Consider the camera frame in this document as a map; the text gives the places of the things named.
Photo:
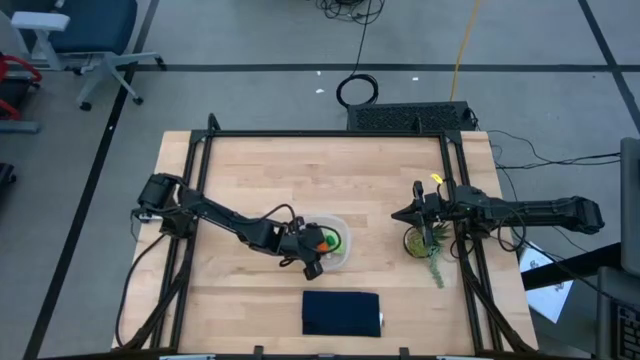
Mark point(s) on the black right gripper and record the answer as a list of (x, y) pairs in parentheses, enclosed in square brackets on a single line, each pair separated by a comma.
[(437, 207)]

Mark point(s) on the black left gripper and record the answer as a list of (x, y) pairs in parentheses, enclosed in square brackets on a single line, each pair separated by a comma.
[(300, 242)]

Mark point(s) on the orange-red toy produce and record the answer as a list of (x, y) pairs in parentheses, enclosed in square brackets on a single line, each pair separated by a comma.
[(323, 246)]

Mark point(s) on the lime green toy produce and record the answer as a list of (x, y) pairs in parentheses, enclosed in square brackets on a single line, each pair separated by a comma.
[(334, 246)]

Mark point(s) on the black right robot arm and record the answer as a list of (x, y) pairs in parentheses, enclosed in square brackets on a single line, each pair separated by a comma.
[(540, 207)]

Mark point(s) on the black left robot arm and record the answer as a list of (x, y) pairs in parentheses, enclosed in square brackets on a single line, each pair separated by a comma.
[(220, 212)]

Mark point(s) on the clear plastic tupperware container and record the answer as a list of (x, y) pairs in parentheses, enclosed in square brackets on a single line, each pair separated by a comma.
[(345, 260)]

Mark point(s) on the potted succulent plant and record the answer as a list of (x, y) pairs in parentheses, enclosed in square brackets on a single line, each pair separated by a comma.
[(417, 242)]

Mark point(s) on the small yellow tag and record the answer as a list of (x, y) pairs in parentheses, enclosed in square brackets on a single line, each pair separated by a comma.
[(437, 178)]

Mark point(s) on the dark blue folded cloth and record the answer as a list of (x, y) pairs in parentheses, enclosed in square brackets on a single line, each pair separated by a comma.
[(340, 315)]

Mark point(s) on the black perforated computer case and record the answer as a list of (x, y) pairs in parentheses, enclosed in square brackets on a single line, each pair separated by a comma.
[(410, 117)]

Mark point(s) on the white paper sheet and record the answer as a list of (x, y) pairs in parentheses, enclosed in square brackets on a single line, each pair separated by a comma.
[(547, 300)]

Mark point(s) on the grey cabinet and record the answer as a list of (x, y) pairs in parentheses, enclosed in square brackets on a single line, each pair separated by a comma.
[(631, 200)]

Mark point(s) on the grey computer equipment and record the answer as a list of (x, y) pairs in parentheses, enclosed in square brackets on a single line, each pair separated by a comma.
[(620, 320)]

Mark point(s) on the blue office chair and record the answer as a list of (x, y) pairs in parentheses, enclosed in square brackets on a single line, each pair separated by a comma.
[(95, 25)]

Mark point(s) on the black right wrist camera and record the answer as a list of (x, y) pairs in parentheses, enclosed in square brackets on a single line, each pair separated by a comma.
[(419, 191)]

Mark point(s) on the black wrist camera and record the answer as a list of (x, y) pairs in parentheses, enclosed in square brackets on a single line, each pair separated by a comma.
[(419, 191), (313, 270)]

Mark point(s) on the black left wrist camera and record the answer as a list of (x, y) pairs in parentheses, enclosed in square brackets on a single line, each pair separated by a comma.
[(313, 270)]

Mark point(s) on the black metal table frame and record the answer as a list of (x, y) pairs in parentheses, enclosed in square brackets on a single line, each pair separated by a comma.
[(325, 133)]

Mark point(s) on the red metal cart frame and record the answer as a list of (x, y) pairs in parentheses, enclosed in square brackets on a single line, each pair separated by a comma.
[(20, 62)]

